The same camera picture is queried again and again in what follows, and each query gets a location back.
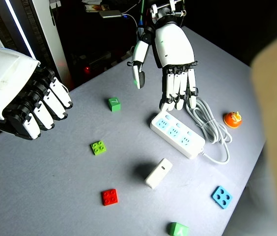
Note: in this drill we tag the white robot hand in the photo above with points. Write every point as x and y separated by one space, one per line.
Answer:
3 81
173 46

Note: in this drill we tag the white power strip blue sockets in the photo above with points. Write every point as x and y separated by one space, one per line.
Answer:
177 135

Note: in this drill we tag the white charger block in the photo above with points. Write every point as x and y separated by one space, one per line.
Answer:
158 173

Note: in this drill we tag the white light strip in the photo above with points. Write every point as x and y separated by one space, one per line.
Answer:
18 27

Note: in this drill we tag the silver usb hub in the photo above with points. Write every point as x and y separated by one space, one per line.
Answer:
110 14

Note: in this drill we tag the green number seven cube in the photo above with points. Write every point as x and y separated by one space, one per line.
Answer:
114 105

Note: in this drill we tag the orange toy fruit half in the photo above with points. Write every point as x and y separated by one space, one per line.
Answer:
230 121

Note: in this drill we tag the blurred tan panel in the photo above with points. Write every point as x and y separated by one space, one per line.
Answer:
276 98

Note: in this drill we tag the grey table cloth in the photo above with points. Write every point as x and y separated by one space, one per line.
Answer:
55 184

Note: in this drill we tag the lime green studded brick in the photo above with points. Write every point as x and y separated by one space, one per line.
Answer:
98 148

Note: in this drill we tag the red studded brick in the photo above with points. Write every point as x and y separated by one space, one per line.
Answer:
110 197

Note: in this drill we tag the blue four-hole block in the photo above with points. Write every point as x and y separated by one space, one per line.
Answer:
221 197

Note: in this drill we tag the green letter block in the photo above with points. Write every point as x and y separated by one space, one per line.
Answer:
174 229

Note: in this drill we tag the white upright post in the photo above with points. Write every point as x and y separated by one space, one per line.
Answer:
47 37

